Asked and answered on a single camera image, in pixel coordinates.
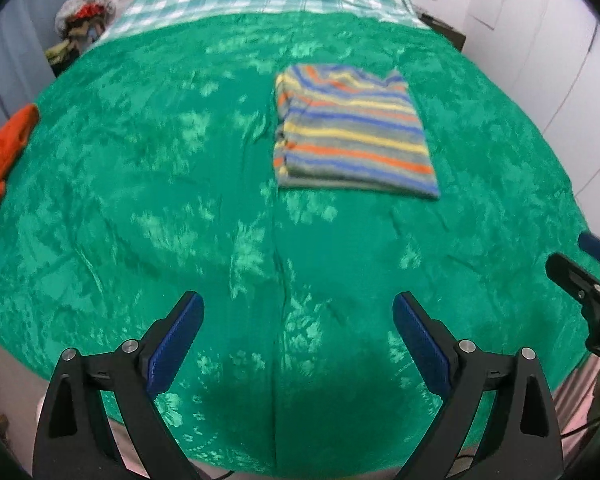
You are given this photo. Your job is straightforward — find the orange knit garment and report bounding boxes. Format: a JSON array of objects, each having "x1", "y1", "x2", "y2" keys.
[{"x1": 0, "y1": 103, "x2": 40, "y2": 201}]

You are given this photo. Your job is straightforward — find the grey blue curtain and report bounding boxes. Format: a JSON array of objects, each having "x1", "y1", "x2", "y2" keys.
[{"x1": 0, "y1": 0, "x2": 66, "y2": 127}]

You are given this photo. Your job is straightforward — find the green floral bedspread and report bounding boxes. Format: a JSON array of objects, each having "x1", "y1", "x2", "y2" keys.
[{"x1": 0, "y1": 12, "x2": 600, "y2": 478}]

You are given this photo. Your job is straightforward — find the pile of clothes in corner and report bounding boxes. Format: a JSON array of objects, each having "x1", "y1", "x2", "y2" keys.
[{"x1": 45, "y1": 0, "x2": 117, "y2": 76}]

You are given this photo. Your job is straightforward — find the multicolour striped knit sweater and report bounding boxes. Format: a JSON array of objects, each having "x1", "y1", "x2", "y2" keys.
[{"x1": 273, "y1": 64, "x2": 440, "y2": 200}]

